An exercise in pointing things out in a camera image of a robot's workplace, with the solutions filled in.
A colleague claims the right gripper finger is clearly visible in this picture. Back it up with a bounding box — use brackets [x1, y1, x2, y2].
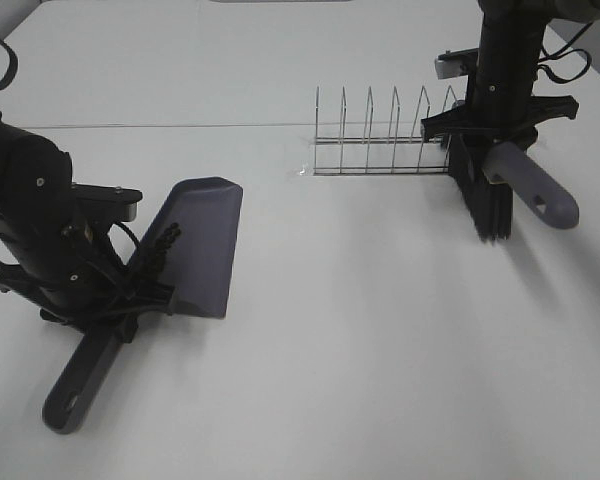
[527, 95, 579, 128]
[421, 107, 473, 142]

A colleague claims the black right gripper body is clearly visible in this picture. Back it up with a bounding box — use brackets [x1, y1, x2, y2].
[459, 107, 540, 150]

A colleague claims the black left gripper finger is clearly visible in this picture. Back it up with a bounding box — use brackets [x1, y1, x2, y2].
[99, 282, 175, 318]

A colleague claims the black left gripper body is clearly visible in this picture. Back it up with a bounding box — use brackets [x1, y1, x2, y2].
[0, 254, 139, 346]

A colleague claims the purple plastic dustpan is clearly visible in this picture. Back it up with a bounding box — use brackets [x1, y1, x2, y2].
[42, 177, 243, 434]

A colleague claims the pile of coffee beans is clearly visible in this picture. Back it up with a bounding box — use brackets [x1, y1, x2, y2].
[139, 222, 181, 279]

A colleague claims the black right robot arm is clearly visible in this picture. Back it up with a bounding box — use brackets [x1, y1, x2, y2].
[421, 1, 600, 150]

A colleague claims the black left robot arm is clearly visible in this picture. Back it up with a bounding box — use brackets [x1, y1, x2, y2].
[0, 112, 179, 333]

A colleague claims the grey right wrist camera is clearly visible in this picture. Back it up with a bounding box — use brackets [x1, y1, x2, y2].
[434, 48, 479, 80]

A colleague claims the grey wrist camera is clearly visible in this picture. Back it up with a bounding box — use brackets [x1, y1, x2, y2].
[434, 48, 479, 80]
[72, 184, 143, 223]

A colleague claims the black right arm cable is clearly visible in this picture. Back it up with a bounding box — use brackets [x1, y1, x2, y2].
[534, 19, 594, 86]

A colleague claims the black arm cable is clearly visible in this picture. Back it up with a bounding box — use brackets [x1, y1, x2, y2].
[0, 27, 20, 96]
[534, 19, 594, 86]

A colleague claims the metal wire dish rack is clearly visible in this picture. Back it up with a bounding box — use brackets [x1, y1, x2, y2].
[305, 86, 450, 177]

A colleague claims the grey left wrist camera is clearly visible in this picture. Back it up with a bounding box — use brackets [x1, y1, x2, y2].
[72, 184, 143, 223]

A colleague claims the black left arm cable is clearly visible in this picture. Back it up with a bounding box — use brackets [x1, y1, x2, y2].
[0, 27, 20, 96]

